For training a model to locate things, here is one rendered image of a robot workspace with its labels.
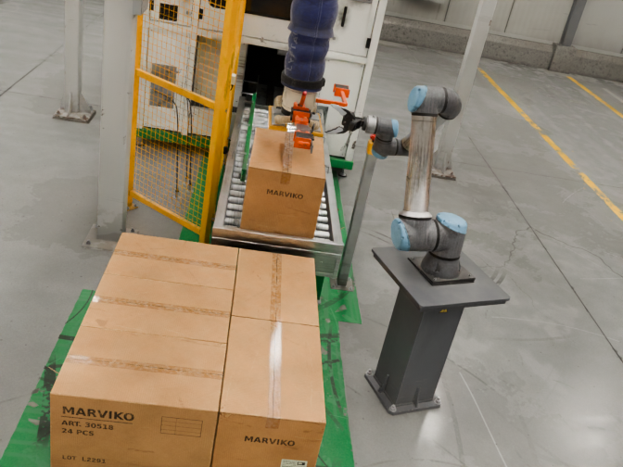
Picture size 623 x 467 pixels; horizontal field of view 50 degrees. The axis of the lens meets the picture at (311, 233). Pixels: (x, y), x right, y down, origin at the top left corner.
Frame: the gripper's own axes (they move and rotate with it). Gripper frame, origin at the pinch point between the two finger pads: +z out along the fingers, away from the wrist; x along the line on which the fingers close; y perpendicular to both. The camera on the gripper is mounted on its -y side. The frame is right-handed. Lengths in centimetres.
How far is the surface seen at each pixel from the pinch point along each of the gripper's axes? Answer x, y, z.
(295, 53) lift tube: 25.7, 17.2, 20.2
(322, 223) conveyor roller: -69, 21, -12
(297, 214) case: -52, -6, 7
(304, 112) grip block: 2.4, -3.2, 12.1
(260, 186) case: -39.8, -5.4, 28.2
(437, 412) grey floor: -125, -65, -77
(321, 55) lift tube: 27.0, 16.9, 7.1
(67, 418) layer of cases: -82, -137, 89
